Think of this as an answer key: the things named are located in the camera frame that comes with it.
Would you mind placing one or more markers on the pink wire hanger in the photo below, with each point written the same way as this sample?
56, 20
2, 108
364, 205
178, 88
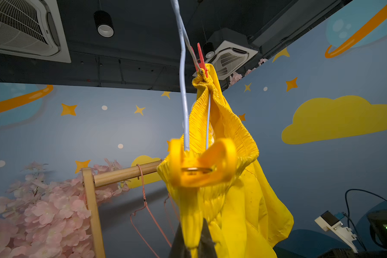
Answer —
171, 213
146, 207

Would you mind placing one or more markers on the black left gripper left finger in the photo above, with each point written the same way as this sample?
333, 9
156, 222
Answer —
178, 249

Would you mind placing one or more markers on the light blue wire hanger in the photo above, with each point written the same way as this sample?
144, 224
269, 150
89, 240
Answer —
185, 45

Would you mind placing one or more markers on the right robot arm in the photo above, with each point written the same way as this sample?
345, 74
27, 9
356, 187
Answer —
377, 229

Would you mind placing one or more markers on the red clothespin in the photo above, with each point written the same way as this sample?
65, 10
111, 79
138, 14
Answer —
199, 63

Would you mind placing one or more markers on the large yellow clothespin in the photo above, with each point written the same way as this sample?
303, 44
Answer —
215, 165

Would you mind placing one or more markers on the pink cherry blossom tree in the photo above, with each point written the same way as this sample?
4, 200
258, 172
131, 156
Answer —
45, 220

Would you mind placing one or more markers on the wooden clothes rack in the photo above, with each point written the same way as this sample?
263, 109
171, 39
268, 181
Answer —
92, 182

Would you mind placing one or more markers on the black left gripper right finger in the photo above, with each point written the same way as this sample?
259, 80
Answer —
206, 247

